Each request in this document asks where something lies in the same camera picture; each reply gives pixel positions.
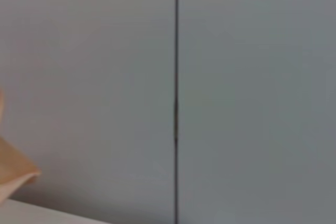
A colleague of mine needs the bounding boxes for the cream tote bag green handles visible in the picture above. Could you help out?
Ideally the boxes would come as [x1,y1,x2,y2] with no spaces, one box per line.
[0,87,42,205]

